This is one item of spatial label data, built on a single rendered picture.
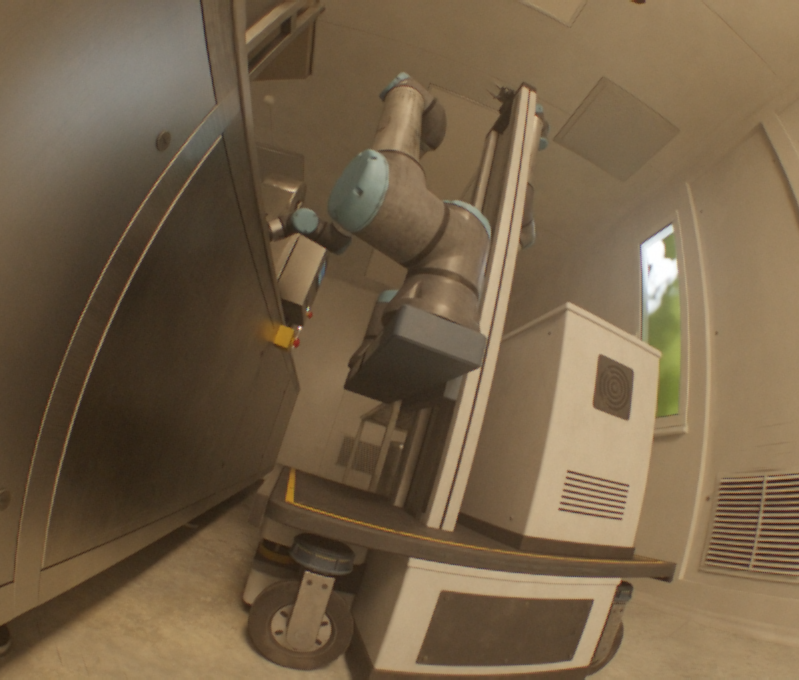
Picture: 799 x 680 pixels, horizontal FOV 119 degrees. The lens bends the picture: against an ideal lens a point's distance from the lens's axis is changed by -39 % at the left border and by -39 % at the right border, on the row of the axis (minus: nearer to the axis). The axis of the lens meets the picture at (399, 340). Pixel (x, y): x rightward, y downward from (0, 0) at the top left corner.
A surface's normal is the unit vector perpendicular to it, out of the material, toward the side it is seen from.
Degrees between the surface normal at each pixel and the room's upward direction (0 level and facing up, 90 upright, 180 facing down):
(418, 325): 90
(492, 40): 180
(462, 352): 90
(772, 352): 90
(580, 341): 90
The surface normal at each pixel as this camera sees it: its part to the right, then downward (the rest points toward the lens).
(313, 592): 0.26, -0.25
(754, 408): -0.94, -0.33
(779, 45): -0.28, 0.91
